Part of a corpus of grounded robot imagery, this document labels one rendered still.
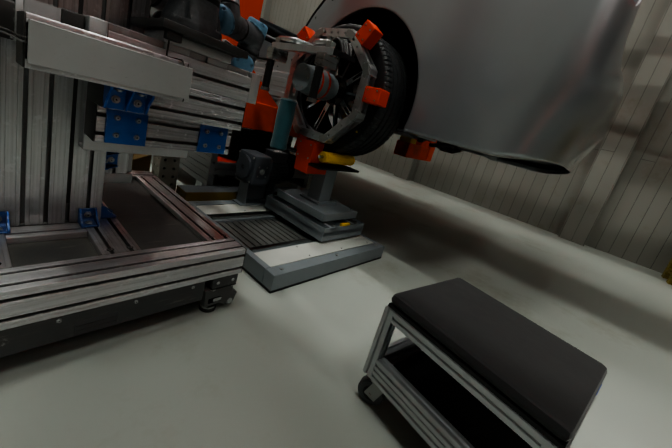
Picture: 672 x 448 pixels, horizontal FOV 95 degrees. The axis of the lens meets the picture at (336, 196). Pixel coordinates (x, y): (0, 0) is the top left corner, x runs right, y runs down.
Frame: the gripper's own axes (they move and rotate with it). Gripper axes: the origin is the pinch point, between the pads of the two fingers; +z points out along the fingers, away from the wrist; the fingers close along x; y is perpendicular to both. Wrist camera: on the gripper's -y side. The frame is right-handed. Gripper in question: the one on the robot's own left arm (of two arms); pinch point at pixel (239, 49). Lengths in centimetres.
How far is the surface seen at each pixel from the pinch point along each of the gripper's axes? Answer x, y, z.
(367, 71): 47, -25, -22
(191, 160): 11, 77, 47
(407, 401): 54, 38, -126
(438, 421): 55, 34, -133
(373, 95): 52, -18, -29
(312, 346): 51, 59, -96
